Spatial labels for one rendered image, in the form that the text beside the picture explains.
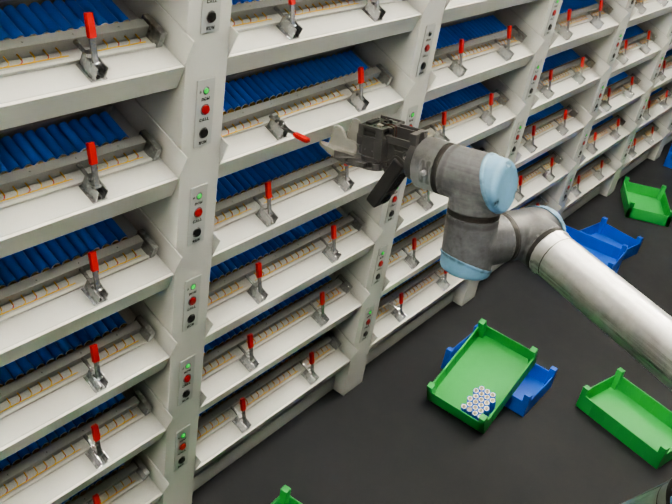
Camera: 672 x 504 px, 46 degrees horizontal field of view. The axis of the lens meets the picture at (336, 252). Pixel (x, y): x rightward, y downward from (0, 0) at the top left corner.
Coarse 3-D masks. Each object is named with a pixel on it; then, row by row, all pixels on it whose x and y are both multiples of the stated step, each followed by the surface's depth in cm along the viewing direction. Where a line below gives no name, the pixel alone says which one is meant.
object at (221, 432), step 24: (336, 336) 228; (288, 360) 218; (312, 360) 214; (336, 360) 226; (264, 384) 207; (288, 384) 213; (312, 384) 217; (216, 408) 196; (240, 408) 202; (264, 408) 205; (216, 432) 194; (240, 432) 197; (216, 456) 191
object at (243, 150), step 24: (360, 48) 189; (384, 72) 185; (336, 96) 174; (384, 96) 183; (264, 120) 157; (288, 120) 161; (312, 120) 164; (336, 120) 168; (360, 120) 176; (240, 144) 149; (264, 144) 152; (288, 144) 158; (240, 168) 151
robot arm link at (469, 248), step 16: (448, 208) 133; (448, 224) 133; (464, 224) 130; (480, 224) 130; (496, 224) 132; (448, 240) 134; (464, 240) 131; (480, 240) 131; (496, 240) 133; (512, 240) 135; (448, 256) 134; (464, 256) 132; (480, 256) 132; (496, 256) 135; (512, 256) 137; (448, 272) 136; (464, 272) 134; (480, 272) 134
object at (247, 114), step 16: (336, 80) 174; (352, 80) 177; (368, 80) 183; (288, 96) 162; (304, 96) 164; (320, 96) 169; (240, 112) 151; (256, 112) 154; (272, 112) 159; (224, 128) 149
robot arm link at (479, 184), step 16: (448, 144) 132; (448, 160) 130; (464, 160) 128; (480, 160) 127; (496, 160) 127; (432, 176) 131; (448, 176) 130; (464, 176) 128; (480, 176) 126; (496, 176) 125; (512, 176) 129; (448, 192) 131; (464, 192) 128; (480, 192) 127; (496, 192) 126; (512, 192) 130; (464, 208) 129; (480, 208) 129; (496, 208) 127
